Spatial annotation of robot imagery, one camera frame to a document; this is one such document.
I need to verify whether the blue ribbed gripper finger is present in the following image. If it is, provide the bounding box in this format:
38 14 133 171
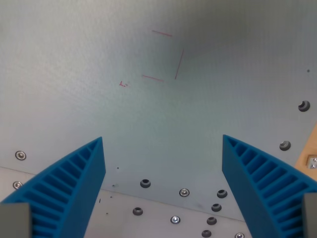
0 136 106 238
221 134 317 238

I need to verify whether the silver metal bracket with screws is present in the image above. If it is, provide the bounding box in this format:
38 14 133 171
306 154 317 170

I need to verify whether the light wooden board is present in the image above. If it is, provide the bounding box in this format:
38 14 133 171
295 123 317 175

